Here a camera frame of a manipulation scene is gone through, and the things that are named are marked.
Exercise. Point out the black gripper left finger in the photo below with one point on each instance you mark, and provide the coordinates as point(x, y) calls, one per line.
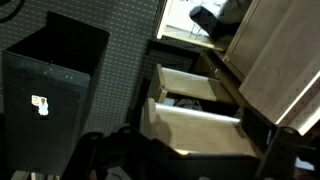
point(133, 156)

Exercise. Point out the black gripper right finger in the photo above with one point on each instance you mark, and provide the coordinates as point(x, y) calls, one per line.
point(280, 153)

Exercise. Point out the plain wooden drawer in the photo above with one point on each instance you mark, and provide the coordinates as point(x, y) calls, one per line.
point(190, 85)

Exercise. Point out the wooden drawer with white cloth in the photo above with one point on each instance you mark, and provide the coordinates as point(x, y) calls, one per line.
point(186, 38)

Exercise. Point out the black bin with white sticker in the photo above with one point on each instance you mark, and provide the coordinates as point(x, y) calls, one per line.
point(50, 133)

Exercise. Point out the black rolled garment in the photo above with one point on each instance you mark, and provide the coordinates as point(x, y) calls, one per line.
point(210, 23)

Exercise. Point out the wooden bed frame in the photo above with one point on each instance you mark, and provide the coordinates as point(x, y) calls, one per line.
point(286, 86)

